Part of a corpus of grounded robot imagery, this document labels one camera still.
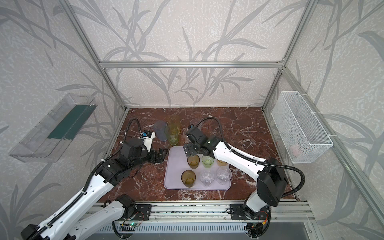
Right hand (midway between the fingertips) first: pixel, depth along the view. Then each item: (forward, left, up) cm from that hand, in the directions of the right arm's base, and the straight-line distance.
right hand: (192, 144), depth 82 cm
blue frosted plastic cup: (+16, +22, -4) cm, 28 cm away
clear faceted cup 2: (+12, +6, -15) cm, 20 cm away
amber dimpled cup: (-14, +2, -13) cm, 19 cm away
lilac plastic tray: (-11, +9, -18) cm, 23 cm away
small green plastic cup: (-4, -8, -13) cm, 16 cm away
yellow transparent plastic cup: (-7, -17, -9) cm, 20 cm away
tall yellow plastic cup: (+22, +14, -8) cm, 28 cm away
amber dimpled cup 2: (-4, 0, -13) cm, 13 cm away
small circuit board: (-35, +30, -15) cm, 48 cm away
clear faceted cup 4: (-12, -18, -15) cm, 26 cm away
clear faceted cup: (+25, 0, -12) cm, 28 cm away
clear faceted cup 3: (-14, -8, -15) cm, 22 cm away
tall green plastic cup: (+10, +13, -7) cm, 18 cm away
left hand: (-6, +15, +5) cm, 17 cm away
